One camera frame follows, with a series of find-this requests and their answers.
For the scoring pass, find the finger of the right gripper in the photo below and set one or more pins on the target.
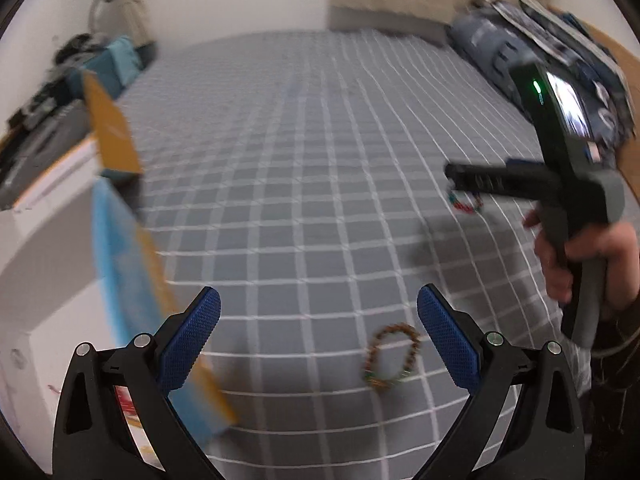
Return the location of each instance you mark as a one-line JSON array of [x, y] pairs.
[[497, 180], [525, 166]]

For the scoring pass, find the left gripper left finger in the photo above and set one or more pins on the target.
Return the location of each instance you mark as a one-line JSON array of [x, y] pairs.
[[91, 436]]

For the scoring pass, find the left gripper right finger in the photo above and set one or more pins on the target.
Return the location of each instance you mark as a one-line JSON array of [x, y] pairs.
[[522, 419]]

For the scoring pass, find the person's right hand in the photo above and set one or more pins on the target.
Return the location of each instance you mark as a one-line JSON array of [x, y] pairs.
[[617, 244]]

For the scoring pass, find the blue orange cardboard box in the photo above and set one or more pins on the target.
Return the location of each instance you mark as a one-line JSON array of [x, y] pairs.
[[77, 269]]

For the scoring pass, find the blue lettered pillow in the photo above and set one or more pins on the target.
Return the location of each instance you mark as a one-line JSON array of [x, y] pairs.
[[494, 47]]

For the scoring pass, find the patterned folded quilt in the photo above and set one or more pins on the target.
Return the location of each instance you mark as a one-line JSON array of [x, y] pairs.
[[569, 46]]

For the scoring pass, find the grey checked bed sheet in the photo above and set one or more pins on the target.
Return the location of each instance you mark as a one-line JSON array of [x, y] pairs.
[[301, 174]]

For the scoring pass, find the grey hard case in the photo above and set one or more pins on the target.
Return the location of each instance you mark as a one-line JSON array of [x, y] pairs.
[[57, 135]]

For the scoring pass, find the black electronics stack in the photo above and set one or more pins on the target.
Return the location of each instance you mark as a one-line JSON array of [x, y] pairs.
[[52, 94]]

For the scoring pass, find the light blue cloth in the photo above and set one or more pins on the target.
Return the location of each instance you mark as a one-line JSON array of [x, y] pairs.
[[127, 62]]

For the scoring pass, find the teal suitcase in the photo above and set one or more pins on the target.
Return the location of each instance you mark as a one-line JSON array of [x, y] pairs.
[[102, 65]]

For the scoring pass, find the black headphones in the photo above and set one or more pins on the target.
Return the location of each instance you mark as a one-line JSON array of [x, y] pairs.
[[78, 44]]

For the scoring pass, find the tied beige curtain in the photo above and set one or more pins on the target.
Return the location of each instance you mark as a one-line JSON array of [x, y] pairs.
[[137, 22]]

